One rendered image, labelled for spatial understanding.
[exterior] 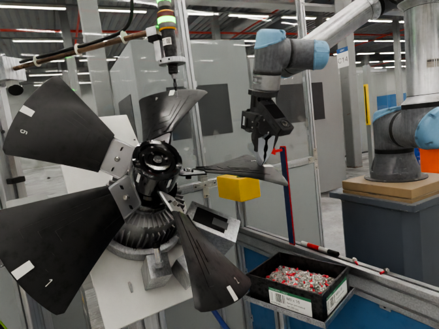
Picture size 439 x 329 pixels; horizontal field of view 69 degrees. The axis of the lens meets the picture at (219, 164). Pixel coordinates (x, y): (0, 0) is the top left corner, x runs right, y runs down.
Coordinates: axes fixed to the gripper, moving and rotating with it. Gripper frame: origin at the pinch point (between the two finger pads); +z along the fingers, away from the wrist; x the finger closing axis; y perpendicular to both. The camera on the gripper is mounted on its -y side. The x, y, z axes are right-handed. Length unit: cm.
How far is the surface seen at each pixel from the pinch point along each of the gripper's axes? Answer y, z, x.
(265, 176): -6.8, 1.0, 4.9
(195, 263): -19.2, 9.6, 32.8
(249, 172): -3.9, 0.4, 7.9
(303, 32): 90, -39, -105
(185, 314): 48, 102, -1
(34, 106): 24, -15, 54
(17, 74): 61, -19, 55
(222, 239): -4.9, 18.2, 16.3
